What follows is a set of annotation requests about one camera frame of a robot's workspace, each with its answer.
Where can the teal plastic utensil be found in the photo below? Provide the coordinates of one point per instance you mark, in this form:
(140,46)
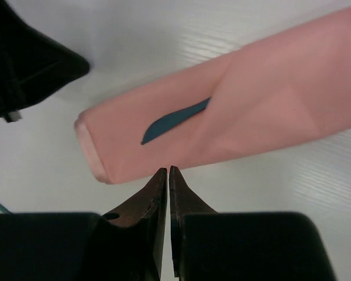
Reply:
(171,120)

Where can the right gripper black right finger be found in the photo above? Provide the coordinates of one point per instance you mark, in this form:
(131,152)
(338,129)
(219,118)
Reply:
(208,245)

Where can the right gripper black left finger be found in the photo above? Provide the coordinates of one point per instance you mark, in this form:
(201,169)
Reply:
(123,244)

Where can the pink satin napkin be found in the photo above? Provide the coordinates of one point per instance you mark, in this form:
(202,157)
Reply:
(284,90)

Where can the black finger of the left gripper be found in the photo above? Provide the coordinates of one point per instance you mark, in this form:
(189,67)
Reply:
(32,65)

